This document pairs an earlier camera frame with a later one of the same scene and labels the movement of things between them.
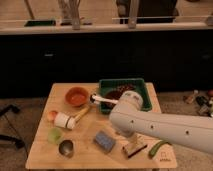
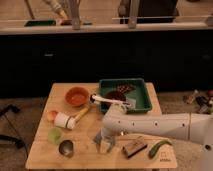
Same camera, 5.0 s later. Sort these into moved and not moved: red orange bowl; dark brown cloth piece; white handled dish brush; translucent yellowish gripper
Moved: translucent yellowish gripper
Not moved: dark brown cloth piece; white handled dish brush; red orange bowl
